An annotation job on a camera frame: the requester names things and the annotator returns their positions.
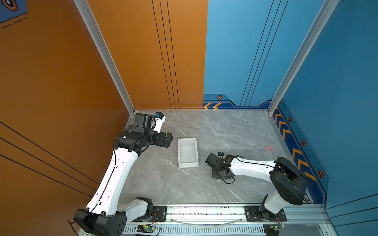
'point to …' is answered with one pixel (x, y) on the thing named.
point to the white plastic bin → (188, 156)
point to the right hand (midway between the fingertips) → (216, 175)
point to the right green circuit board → (277, 227)
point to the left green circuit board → (147, 228)
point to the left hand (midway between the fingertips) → (164, 133)
